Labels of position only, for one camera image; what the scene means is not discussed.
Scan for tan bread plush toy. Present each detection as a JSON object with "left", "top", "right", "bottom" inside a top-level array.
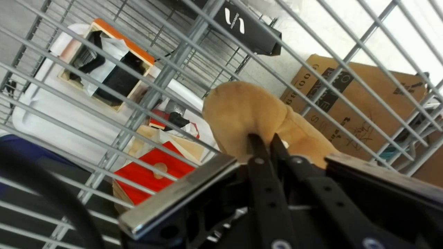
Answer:
[{"left": 202, "top": 82, "right": 338, "bottom": 169}]

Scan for white plastic bin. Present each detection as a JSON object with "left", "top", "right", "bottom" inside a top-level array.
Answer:
[{"left": 13, "top": 24, "right": 208, "bottom": 165}]

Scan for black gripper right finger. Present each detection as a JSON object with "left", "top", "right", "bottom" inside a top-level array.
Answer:
[{"left": 270, "top": 136, "right": 443, "bottom": 249}]

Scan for white wire basket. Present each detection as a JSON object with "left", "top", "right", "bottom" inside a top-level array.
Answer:
[{"left": 0, "top": 0, "right": 443, "bottom": 249}]

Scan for brown cardboard box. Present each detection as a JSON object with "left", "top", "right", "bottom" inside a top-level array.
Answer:
[{"left": 281, "top": 56, "right": 428, "bottom": 161}]

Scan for red box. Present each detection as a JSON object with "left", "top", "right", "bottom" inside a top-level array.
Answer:
[{"left": 114, "top": 149, "right": 194, "bottom": 205}]

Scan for orange trimmed open box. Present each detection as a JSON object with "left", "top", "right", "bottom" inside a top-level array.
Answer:
[{"left": 61, "top": 18, "right": 154, "bottom": 108}]

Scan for blue plastic bin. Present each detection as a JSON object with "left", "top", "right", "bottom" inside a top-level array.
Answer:
[{"left": 0, "top": 135, "right": 76, "bottom": 186}]

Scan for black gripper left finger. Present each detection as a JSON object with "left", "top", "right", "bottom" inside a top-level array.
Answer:
[{"left": 119, "top": 135, "right": 296, "bottom": 249}]

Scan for black labelled device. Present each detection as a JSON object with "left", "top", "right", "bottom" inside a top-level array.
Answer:
[{"left": 175, "top": 0, "right": 284, "bottom": 59}]

